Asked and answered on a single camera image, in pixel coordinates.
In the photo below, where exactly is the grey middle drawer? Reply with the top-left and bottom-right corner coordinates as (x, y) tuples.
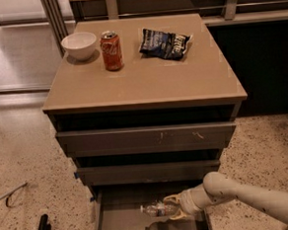
(77, 159), (220, 186)

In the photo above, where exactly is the brown drawer cabinet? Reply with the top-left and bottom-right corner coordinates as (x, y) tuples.
(36, 9), (257, 230)

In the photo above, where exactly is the white ceramic bowl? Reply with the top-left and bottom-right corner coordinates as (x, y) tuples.
(61, 32), (97, 61)

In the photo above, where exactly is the metal railing frame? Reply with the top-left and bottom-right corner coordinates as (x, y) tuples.
(69, 0), (288, 27)

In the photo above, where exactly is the grey metal window frame post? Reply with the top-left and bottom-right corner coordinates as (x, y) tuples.
(40, 0), (68, 56)

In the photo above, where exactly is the clear plastic water bottle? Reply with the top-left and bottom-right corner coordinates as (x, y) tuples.
(140, 201), (180, 217)

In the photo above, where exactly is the dark blue chip bag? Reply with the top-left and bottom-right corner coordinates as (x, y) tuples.
(139, 29), (191, 60)

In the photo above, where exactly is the grey top drawer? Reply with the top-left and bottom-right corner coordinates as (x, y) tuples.
(56, 121), (236, 158)

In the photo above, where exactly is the orange soda can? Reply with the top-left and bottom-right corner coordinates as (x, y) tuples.
(100, 31), (123, 71)

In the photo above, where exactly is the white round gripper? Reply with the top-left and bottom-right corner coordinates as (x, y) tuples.
(163, 185), (219, 220)

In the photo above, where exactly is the grey cable on floor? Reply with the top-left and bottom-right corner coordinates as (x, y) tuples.
(0, 182), (30, 210)

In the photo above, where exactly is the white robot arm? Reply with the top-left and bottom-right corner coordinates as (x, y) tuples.
(164, 172), (288, 225)

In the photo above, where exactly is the open grey bottom drawer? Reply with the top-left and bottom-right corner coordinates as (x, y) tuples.
(95, 182), (211, 230)

